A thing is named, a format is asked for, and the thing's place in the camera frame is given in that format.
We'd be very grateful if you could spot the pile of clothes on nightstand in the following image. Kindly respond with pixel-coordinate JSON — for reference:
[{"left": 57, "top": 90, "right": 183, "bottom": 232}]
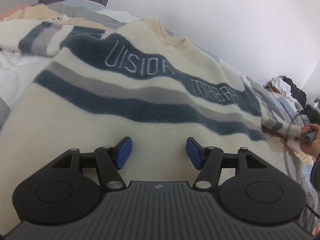
[{"left": 264, "top": 76, "right": 306, "bottom": 112}]

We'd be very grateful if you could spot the white quilt label tag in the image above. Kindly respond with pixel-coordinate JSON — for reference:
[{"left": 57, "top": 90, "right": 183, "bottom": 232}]
[{"left": 46, "top": 15, "right": 69, "bottom": 23}]

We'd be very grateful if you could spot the cream sweater with blue stripes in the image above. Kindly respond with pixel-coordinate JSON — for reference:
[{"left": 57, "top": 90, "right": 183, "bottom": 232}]
[{"left": 0, "top": 17, "right": 304, "bottom": 227}]

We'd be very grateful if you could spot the patchwork checkered bed quilt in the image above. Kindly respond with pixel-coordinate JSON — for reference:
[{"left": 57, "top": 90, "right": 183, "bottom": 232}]
[{"left": 0, "top": 0, "right": 320, "bottom": 235}]

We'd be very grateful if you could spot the cream quilted headboard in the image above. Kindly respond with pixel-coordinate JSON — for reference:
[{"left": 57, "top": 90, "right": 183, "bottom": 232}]
[{"left": 309, "top": 95, "right": 320, "bottom": 109}]

